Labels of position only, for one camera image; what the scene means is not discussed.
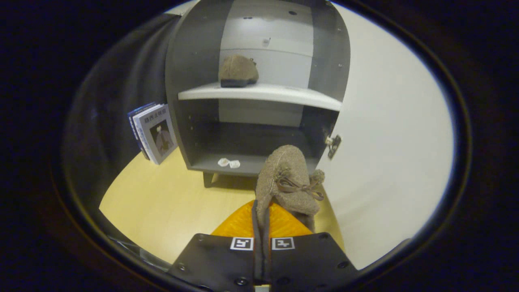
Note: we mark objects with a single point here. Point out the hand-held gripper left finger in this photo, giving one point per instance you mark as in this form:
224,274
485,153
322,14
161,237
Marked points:
215,263

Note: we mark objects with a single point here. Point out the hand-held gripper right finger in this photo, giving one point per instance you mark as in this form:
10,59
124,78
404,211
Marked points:
312,263

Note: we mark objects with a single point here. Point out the brown fuzzy shoe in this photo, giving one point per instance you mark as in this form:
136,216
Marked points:
286,170
237,69

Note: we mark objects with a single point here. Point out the dark grey shoe cabinet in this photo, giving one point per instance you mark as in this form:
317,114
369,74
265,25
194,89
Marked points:
194,129

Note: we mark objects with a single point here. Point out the metal door hinge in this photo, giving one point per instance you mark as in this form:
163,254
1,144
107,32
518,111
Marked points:
334,144

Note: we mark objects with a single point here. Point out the white cabinet shelf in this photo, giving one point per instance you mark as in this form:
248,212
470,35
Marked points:
259,93

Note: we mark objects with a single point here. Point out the small white packet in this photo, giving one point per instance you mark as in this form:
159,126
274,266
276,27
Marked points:
223,162
234,164

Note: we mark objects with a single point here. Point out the grey picture cover book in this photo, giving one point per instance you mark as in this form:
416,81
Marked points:
159,136

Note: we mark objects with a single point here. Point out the blue cover book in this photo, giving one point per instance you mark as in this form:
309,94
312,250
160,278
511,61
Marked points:
134,121

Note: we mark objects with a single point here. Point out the black backdrop cloth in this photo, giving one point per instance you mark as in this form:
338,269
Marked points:
105,121

